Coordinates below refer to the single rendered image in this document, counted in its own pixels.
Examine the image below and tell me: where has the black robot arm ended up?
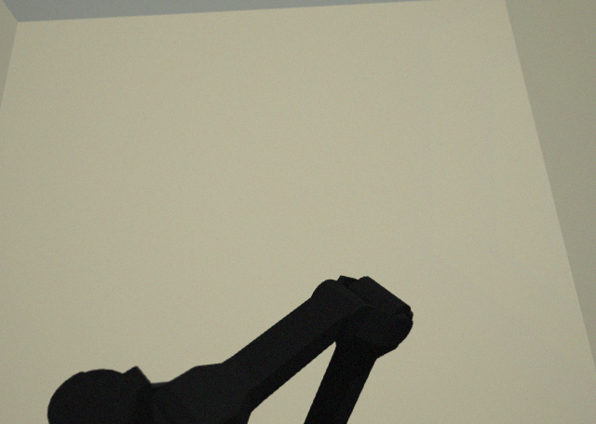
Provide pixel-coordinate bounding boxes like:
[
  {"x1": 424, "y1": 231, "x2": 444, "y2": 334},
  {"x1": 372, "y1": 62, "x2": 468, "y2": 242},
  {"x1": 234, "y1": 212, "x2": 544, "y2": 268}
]
[{"x1": 47, "y1": 275, "x2": 413, "y2": 424}]

